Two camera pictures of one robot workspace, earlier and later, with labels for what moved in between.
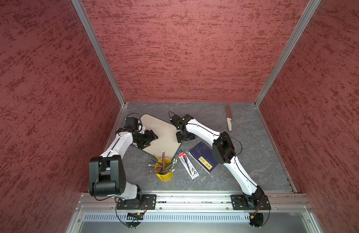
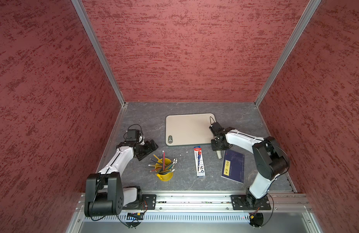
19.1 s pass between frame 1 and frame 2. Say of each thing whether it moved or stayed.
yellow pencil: stayed
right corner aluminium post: stayed
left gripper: moved
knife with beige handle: moved
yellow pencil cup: stayed
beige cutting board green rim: moved
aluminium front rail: stayed
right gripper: moved
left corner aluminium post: stayed
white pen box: moved
